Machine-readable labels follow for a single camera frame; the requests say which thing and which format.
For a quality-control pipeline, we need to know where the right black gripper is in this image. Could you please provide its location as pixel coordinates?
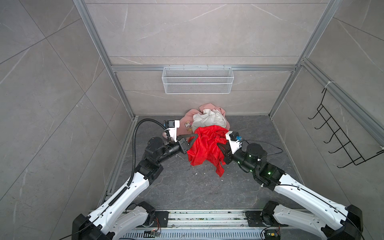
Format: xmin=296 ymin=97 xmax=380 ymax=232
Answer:
xmin=217 ymin=140 xmax=258 ymax=175

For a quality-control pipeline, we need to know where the red cloth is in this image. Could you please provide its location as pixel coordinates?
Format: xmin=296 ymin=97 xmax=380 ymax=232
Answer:
xmin=187 ymin=125 xmax=229 ymax=177

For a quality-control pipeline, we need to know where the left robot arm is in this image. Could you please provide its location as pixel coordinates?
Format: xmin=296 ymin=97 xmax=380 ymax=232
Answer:
xmin=71 ymin=134 xmax=198 ymax=240

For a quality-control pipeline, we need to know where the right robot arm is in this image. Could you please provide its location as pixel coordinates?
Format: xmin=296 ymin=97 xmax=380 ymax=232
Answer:
xmin=218 ymin=141 xmax=364 ymax=240

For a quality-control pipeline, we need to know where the pink cloth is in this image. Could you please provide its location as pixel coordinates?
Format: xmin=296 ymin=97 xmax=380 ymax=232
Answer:
xmin=177 ymin=103 xmax=230 ymax=136

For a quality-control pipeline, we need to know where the white cloth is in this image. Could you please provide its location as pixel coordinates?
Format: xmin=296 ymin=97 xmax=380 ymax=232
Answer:
xmin=192 ymin=109 xmax=227 ymax=132

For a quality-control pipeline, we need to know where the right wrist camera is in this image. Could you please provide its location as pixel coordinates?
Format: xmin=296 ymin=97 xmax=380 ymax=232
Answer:
xmin=226 ymin=131 xmax=243 ymax=155

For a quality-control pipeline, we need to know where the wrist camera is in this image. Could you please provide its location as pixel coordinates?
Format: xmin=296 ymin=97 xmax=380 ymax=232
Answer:
xmin=165 ymin=120 xmax=180 ymax=142
xmin=226 ymin=131 xmax=243 ymax=155

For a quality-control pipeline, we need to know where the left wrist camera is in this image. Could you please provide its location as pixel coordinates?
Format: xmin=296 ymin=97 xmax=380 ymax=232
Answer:
xmin=165 ymin=120 xmax=180 ymax=142

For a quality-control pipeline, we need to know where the white wire mesh basket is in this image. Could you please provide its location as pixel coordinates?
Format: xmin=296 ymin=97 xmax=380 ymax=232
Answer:
xmin=162 ymin=67 xmax=234 ymax=95

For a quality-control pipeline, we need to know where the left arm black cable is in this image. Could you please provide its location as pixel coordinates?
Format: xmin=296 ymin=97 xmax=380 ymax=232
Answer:
xmin=127 ymin=118 xmax=167 ymax=187

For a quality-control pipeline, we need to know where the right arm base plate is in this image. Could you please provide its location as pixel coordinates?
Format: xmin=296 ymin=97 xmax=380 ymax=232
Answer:
xmin=245 ymin=210 xmax=288 ymax=227

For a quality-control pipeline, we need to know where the aluminium mounting rail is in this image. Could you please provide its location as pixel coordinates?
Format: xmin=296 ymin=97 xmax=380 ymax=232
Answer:
xmin=119 ymin=209 xmax=332 ymax=231

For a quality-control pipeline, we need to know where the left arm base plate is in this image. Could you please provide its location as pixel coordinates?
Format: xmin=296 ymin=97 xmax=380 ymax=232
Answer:
xmin=143 ymin=211 xmax=170 ymax=229

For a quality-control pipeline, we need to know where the black wire hook rack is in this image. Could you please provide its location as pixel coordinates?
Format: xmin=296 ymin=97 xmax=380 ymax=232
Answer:
xmin=308 ymin=88 xmax=384 ymax=169

